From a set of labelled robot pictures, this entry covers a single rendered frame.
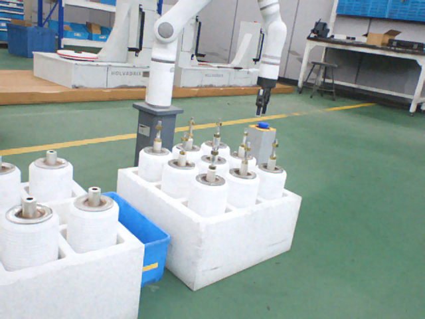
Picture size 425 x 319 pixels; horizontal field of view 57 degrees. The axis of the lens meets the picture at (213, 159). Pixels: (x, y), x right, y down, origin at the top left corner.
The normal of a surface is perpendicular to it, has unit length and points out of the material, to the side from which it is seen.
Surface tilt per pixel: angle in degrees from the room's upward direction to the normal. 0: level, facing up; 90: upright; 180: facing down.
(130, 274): 90
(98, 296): 90
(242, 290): 0
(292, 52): 90
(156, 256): 92
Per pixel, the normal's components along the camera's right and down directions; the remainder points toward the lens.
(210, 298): 0.14, -0.94
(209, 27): -0.62, 0.15
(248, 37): -0.53, -0.20
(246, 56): 0.77, 0.29
